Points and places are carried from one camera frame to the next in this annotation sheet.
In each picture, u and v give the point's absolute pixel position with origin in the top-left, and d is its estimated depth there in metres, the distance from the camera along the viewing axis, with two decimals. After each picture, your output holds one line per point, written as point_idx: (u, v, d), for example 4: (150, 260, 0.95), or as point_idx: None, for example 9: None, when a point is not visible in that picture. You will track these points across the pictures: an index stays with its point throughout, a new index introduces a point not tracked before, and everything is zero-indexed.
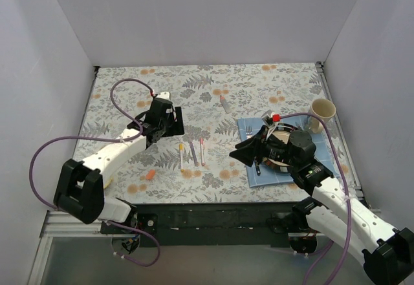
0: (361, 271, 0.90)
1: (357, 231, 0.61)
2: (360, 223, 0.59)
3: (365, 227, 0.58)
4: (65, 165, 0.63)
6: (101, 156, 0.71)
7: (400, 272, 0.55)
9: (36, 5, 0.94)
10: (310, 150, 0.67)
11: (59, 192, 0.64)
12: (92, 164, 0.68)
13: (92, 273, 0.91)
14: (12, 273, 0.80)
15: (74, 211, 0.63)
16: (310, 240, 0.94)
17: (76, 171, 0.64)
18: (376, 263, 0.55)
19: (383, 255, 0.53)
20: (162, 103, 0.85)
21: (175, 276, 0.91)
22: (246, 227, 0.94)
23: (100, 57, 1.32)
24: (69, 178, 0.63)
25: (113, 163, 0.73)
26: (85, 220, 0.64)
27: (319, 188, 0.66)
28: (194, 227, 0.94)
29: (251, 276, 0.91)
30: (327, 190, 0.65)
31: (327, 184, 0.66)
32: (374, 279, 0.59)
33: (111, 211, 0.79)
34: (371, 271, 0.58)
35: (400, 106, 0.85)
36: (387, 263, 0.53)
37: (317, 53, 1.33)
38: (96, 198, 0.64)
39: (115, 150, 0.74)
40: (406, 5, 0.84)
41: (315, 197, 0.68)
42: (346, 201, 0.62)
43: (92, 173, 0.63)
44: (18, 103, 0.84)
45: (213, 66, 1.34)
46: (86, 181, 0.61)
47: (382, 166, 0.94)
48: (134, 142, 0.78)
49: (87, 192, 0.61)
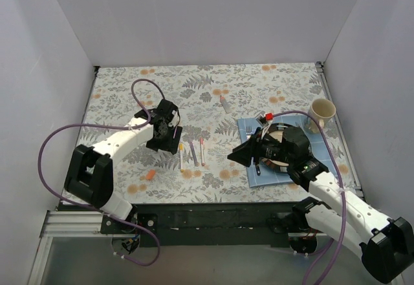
0: (362, 271, 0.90)
1: (353, 223, 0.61)
2: (356, 215, 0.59)
3: (360, 218, 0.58)
4: (76, 150, 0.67)
6: (110, 142, 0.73)
7: (398, 263, 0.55)
9: (36, 5, 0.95)
10: (305, 145, 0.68)
11: (70, 176, 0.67)
12: (103, 150, 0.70)
13: (91, 273, 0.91)
14: (11, 273, 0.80)
15: (84, 194, 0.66)
16: (310, 240, 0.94)
17: (86, 157, 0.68)
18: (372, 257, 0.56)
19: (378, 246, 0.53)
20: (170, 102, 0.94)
21: (175, 276, 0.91)
22: (246, 227, 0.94)
23: (101, 57, 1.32)
24: (80, 163, 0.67)
25: (122, 149, 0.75)
26: (95, 203, 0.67)
27: (315, 183, 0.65)
28: (194, 227, 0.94)
29: (251, 276, 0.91)
30: (322, 184, 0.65)
31: (322, 178, 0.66)
32: (374, 273, 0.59)
33: (115, 203, 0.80)
34: (370, 263, 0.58)
35: (400, 106, 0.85)
36: (382, 255, 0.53)
37: (317, 53, 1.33)
38: (105, 182, 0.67)
39: (125, 137, 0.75)
40: (406, 5, 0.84)
41: (312, 192, 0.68)
42: (340, 193, 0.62)
43: (103, 158, 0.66)
44: (17, 103, 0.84)
45: (213, 66, 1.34)
46: (96, 165, 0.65)
47: (382, 166, 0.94)
48: (142, 130, 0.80)
49: (98, 176, 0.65)
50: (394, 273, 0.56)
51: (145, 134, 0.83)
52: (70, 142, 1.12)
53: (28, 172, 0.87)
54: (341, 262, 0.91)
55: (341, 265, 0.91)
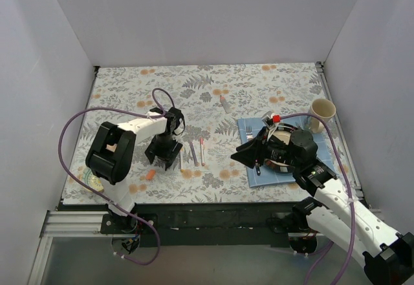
0: (362, 272, 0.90)
1: (361, 234, 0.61)
2: (364, 227, 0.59)
3: (369, 232, 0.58)
4: (102, 125, 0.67)
6: (132, 123, 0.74)
7: (400, 274, 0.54)
9: (36, 5, 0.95)
10: (312, 149, 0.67)
11: (92, 150, 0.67)
12: (125, 128, 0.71)
13: (91, 274, 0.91)
14: (11, 273, 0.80)
15: (105, 168, 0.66)
16: (310, 240, 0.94)
17: (110, 134, 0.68)
18: (378, 268, 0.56)
19: (386, 259, 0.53)
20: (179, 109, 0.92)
21: (175, 276, 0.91)
22: (246, 227, 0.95)
23: (101, 57, 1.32)
24: (105, 138, 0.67)
25: (141, 132, 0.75)
26: (114, 179, 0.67)
27: (323, 189, 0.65)
28: (194, 227, 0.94)
29: (250, 276, 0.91)
30: (330, 192, 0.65)
31: (330, 186, 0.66)
32: (374, 280, 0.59)
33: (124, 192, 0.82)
34: (372, 272, 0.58)
35: (400, 106, 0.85)
36: (389, 267, 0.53)
37: (317, 53, 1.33)
38: (127, 158, 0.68)
39: (145, 121, 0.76)
40: (407, 4, 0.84)
41: (318, 198, 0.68)
42: (350, 204, 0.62)
43: (127, 134, 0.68)
44: (18, 103, 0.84)
45: (213, 66, 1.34)
46: (122, 139, 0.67)
47: (382, 166, 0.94)
48: (158, 121, 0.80)
49: (123, 150, 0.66)
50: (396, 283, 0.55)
51: (158, 127, 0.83)
52: (70, 142, 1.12)
53: (28, 172, 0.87)
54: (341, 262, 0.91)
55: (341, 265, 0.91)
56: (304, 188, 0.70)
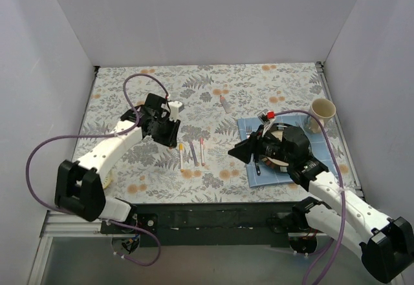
0: (362, 271, 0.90)
1: (354, 223, 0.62)
2: (355, 214, 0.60)
3: (361, 218, 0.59)
4: (61, 166, 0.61)
6: (96, 154, 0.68)
7: (396, 260, 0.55)
9: (35, 4, 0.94)
10: (305, 144, 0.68)
11: (59, 194, 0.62)
12: (88, 164, 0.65)
13: (92, 273, 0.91)
14: (12, 273, 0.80)
15: (76, 211, 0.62)
16: (310, 240, 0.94)
17: (73, 172, 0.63)
18: (372, 257, 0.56)
19: (379, 245, 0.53)
20: (157, 97, 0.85)
21: (176, 276, 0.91)
22: (246, 227, 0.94)
23: (101, 57, 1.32)
24: (67, 179, 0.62)
25: (109, 159, 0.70)
26: (90, 218, 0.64)
27: (314, 180, 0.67)
28: (194, 227, 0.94)
29: (251, 276, 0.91)
30: (322, 183, 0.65)
31: (321, 179, 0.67)
32: (371, 270, 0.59)
33: (110, 209, 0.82)
34: (369, 262, 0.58)
35: (400, 106, 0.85)
36: (383, 254, 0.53)
37: (317, 53, 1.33)
38: (96, 196, 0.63)
39: (111, 147, 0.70)
40: (407, 4, 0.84)
41: (312, 192, 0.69)
42: (341, 193, 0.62)
43: (89, 173, 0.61)
44: (18, 103, 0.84)
45: (213, 66, 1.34)
46: (84, 181, 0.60)
47: (382, 167, 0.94)
48: (129, 135, 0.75)
49: (87, 192, 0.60)
50: (392, 271, 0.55)
51: (132, 138, 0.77)
52: (70, 142, 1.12)
53: (28, 172, 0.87)
54: (342, 262, 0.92)
55: (341, 265, 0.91)
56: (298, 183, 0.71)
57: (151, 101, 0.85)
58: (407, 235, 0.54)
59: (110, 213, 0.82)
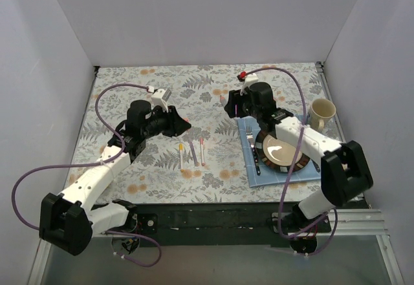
0: (361, 271, 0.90)
1: (311, 153, 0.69)
2: (312, 143, 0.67)
3: (315, 145, 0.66)
4: (45, 200, 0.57)
6: (82, 184, 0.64)
7: (349, 183, 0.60)
9: (35, 4, 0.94)
10: (268, 95, 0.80)
11: (43, 227, 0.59)
12: (73, 198, 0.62)
13: (91, 273, 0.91)
14: (12, 273, 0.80)
15: (61, 244, 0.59)
16: (310, 240, 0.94)
17: (57, 205, 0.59)
18: (327, 181, 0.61)
19: (328, 163, 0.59)
20: (137, 114, 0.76)
21: (176, 276, 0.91)
22: (246, 227, 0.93)
23: (101, 57, 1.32)
24: (51, 213, 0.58)
25: (96, 189, 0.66)
26: (76, 251, 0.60)
27: (279, 123, 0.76)
28: (194, 227, 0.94)
29: (251, 276, 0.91)
30: (286, 125, 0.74)
31: (286, 121, 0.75)
32: (330, 198, 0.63)
33: (106, 223, 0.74)
34: (327, 190, 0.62)
35: (400, 107, 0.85)
36: (335, 170, 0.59)
37: (317, 53, 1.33)
38: (82, 231, 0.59)
39: (97, 176, 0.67)
40: (406, 4, 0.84)
41: (281, 136, 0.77)
42: (299, 128, 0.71)
43: (74, 207, 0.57)
44: (18, 103, 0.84)
45: (212, 66, 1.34)
46: (68, 217, 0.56)
47: (381, 167, 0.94)
48: (116, 162, 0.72)
49: (72, 228, 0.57)
50: (347, 194, 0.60)
51: (120, 165, 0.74)
52: (70, 142, 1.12)
53: (28, 172, 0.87)
54: (341, 262, 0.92)
55: (341, 265, 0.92)
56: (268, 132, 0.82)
57: (130, 119, 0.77)
58: (356, 156, 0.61)
59: (108, 225, 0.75)
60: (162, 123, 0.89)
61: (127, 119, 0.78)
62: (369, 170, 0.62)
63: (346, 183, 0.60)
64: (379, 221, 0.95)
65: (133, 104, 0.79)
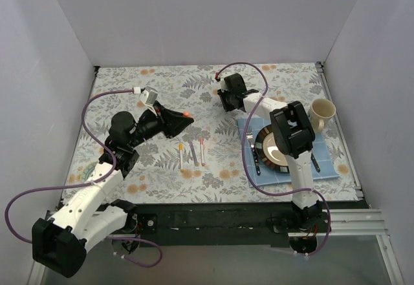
0: (362, 272, 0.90)
1: (268, 115, 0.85)
2: (267, 106, 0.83)
3: (268, 106, 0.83)
4: (35, 227, 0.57)
6: (72, 207, 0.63)
7: (296, 136, 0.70)
9: (35, 4, 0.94)
10: (237, 78, 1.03)
11: (36, 251, 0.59)
12: (63, 221, 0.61)
13: (91, 273, 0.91)
14: (12, 273, 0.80)
15: (56, 265, 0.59)
16: (310, 240, 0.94)
17: (49, 229, 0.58)
18: (279, 136, 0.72)
19: (275, 116, 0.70)
20: (120, 133, 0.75)
21: (176, 276, 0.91)
22: (246, 227, 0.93)
23: (101, 57, 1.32)
24: (43, 239, 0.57)
25: (87, 211, 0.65)
26: (70, 273, 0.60)
27: (246, 98, 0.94)
28: (194, 227, 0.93)
29: (251, 277, 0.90)
30: (250, 97, 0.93)
31: (251, 95, 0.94)
32: (284, 150, 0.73)
33: (103, 232, 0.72)
34: (281, 145, 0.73)
35: (400, 106, 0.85)
36: (280, 126, 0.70)
37: (317, 53, 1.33)
38: (75, 255, 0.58)
39: (87, 198, 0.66)
40: (406, 4, 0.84)
41: (248, 108, 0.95)
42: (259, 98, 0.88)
43: (64, 234, 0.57)
44: (18, 102, 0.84)
45: (213, 66, 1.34)
46: (59, 243, 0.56)
47: (381, 166, 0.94)
48: (107, 180, 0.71)
49: (64, 253, 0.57)
50: (296, 145, 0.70)
51: (112, 182, 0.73)
52: (70, 142, 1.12)
53: (28, 171, 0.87)
54: (342, 262, 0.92)
55: (341, 264, 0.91)
56: (240, 107, 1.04)
57: (116, 137, 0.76)
58: (299, 112, 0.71)
59: (107, 231, 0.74)
60: (152, 126, 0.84)
61: (112, 137, 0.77)
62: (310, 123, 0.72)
63: (291, 133, 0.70)
64: (378, 221, 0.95)
65: (114, 120, 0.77)
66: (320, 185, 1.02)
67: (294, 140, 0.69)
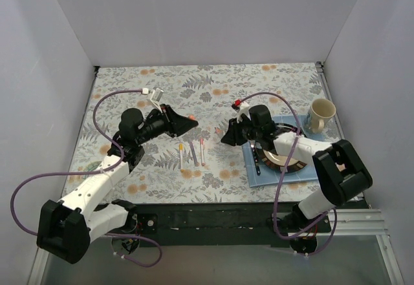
0: (361, 272, 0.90)
1: (307, 158, 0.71)
2: (305, 147, 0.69)
3: (307, 147, 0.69)
4: (44, 207, 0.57)
6: (81, 192, 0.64)
7: (348, 181, 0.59)
9: (35, 3, 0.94)
10: (266, 114, 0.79)
11: (41, 236, 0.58)
12: (72, 204, 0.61)
13: (91, 273, 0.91)
14: (12, 272, 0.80)
15: (59, 251, 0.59)
16: (310, 240, 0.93)
17: (57, 211, 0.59)
18: (325, 182, 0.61)
19: (320, 158, 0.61)
20: (130, 128, 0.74)
21: (176, 276, 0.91)
22: (246, 227, 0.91)
23: (101, 57, 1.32)
24: (50, 221, 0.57)
25: (95, 197, 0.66)
26: (74, 259, 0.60)
27: (277, 139, 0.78)
28: (194, 227, 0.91)
29: (251, 276, 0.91)
30: (283, 137, 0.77)
31: (283, 136, 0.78)
32: (333, 199, 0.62)
33: (106, 225, 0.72)
34: (328, 192, 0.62)
35: (400, 107, 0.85)
36: (328, 170, 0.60)
37: (317, 53, 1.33)
38: (81, 238, 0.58)
39: (97, 185, 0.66)
40: (407, 4, 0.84)
41: (282, 152, 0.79)
42: (294, 138, 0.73)
43: (73, 214, 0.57)
44: (18, 103, 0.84)
45: (213, 66, 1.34)
46: (67, 225, 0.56)
47: (381, 167, 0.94)
48: (116, 170, 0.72)
49: (70, 234, 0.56)
50: (348, 192, 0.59)
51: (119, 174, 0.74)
52: (70, 142, 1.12)
53: (28, 171, 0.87)
54: (342, 262, 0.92)
55: (341, 264, 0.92)
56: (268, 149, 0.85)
57: (125, 132, 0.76)
58: (349, 153, 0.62)
59: (108, 228, 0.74)
60: (158, 125, 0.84)
61: (121, 132, 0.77)
62: (365, 167, 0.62)
63: (342, 179, 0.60)
64: (379, 221, 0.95)
65: (124, 115, 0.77)
66: None
67: (347, 187, 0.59)
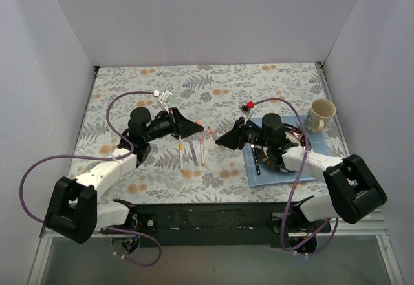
0: (361, 271, 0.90)
1: (317, 172, 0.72)
2: (315, 163, 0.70)
3: (317, 162, 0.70)
4: (59, 183, 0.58)
6: (94, 172, 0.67)
7: (361, 198, 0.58)
9: (35, 3, 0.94)
10: (279, 126, 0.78)
11: (50, 212, 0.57)
12: (85, 181, 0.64)
13: (90, 273, 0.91)
14: (12, 272, 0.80)
15: (65, 231, 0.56)
16: (310, 240, 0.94)
17: (70, 188, 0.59)
18: (338, 199, 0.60)
19: (330, 174, 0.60)
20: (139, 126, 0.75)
21: (176, 276, 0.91)
22: (246, 227, 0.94)
23: (100, 57, 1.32)
24: (62, 198, 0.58)
25: (107, 179, 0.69)
26: (79, 240, 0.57)
27: (285, 154, 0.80)
28: (194, 227, 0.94)
29: (251, 277, 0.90)
30: (292, 152, 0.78)
31: (291, 151, 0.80)
32: (346, 216, 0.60)
33: (108, 217, 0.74)
34: (341, 210, 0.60)
35: (400, 107, 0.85)
36: (340, 187, 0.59)
37: (317, 53, 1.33)
38: (89, 216, 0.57)
39: (108, 168, 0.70)
40: (407, 4, 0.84)
41: (291, 166, 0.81)
42: (303, 153, 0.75)
43: (86, 190, 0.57)
44: (18, 103, 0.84)
45: (213, 66, 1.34)
46: (80, 198, 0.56)
47: (381, 167, 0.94)
48: (125, 160, 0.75)
49: (81, 209, 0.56)
50: (362, 208, 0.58)
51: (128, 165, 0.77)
52: (70, 142, 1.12)
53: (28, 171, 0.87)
54: (341, 262, 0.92)
55: (341, 264, 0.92)
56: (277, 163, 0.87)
57: (132, 129, 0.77)
58: (361, 169, 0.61)
59: (110, 219, 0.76)
60: (165, 126, 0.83)
61: (130, 128, 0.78)
62: (377, 183, 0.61)
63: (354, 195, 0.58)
64: (378, 221, 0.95)
65: (133, 112, 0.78)
66: (321, 185, 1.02)
67: (360, 204, 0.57)
